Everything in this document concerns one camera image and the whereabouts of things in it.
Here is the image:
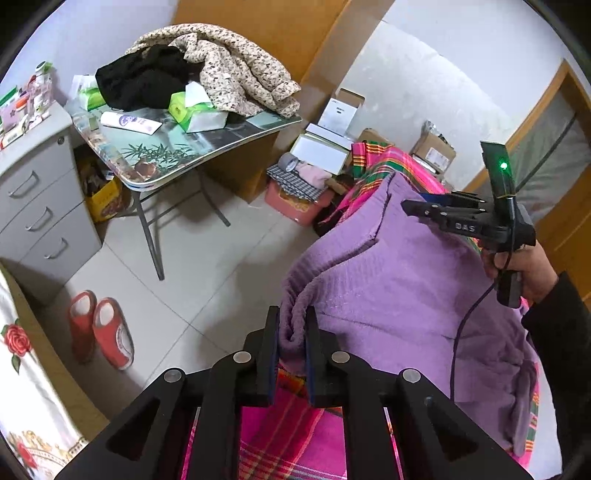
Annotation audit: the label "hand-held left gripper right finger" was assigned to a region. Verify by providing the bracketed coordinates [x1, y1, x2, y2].
[305, 305, 536, 480]

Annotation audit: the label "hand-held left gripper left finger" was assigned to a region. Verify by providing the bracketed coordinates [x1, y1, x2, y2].
[54, 305, 280, 480]

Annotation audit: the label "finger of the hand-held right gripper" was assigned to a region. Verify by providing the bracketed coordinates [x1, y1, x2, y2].
[419, 190, 491, 209]
[401, 199, 446, 228]

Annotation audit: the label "purple fleece pants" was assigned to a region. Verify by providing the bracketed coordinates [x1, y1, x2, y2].
[276, 173, 541, 457]

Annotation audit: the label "person's right forearm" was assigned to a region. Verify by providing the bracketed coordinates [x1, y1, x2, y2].
[521, 271, 591, 477]

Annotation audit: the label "person's right hand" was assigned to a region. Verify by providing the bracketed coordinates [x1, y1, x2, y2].
[480, 240, 561, 305]

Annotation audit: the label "brown cardboard box with label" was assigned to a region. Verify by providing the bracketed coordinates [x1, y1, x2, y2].
[410, 121, 457, 174]

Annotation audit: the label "wooden door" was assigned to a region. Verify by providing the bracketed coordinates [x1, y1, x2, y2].
[529, 185, 591, 289]

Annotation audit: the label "plain brown cardboard box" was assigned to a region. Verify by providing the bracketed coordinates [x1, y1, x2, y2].
[358, 128, 393, 146]

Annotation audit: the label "pink green plaid bed sheet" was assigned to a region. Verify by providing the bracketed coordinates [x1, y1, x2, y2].
[180, 142, 542, 480]

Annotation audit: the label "clear plastic door curtain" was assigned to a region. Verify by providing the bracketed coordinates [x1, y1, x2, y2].
[505, 85, 591, 222]

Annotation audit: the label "pale pink cloth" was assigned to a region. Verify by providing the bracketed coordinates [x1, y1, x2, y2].
[295, 161, 333, 190]

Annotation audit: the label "white flat box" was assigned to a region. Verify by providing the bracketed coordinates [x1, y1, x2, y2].
[290, 133, 354, 175]

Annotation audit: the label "white open box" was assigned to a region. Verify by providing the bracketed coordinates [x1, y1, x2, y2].
[305, 88, 365, 139]

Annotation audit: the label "pink plastic basin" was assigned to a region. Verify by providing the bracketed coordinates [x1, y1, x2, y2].
[264, 178, 335, 227]

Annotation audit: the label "checked cloth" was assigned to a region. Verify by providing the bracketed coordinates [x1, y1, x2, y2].
[267, 164, 326, 201]

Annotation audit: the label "red slipper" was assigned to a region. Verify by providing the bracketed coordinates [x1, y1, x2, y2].
[92, 298, 136, 371]
[68, 290, 99, 363]

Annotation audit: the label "wooden wardrobe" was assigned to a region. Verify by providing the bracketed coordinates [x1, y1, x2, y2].
[173, 0, 395, 204]

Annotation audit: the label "folding table with printed top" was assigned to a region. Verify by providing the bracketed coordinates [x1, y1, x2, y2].
[69, 106, 304, 281]

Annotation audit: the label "yellow cardboard box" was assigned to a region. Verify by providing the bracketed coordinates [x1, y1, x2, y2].
[76, 148, 132, 224]

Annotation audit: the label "floral quilted jacket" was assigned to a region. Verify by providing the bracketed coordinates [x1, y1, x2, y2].
[126, 25, 302, 118]

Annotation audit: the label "green tissue pack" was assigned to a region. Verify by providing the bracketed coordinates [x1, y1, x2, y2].
[168, 83, 228, 134]
[70, 74, 108, 112]

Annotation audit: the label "rose print white cloth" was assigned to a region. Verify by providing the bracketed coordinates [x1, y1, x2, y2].
[0, 263, 88, 476]

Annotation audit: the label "white tube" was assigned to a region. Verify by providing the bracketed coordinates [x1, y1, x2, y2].
[99, 111, 163, 136]

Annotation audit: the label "grey drawer cabinet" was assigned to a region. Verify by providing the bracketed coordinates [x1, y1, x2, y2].
[0, 102, 103, 283]

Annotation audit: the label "black garment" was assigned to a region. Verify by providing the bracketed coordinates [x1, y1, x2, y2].
[95, 44, 204, 112]

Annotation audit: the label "group of toiletry bottles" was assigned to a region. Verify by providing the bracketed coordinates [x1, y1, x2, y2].
[0, 62, 58, 151]

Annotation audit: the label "wooden door frame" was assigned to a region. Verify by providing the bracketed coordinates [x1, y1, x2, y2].
[455, 59, 591, 197]

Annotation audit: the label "black cable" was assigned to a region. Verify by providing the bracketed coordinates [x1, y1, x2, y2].
[450, 196, 515, 400]

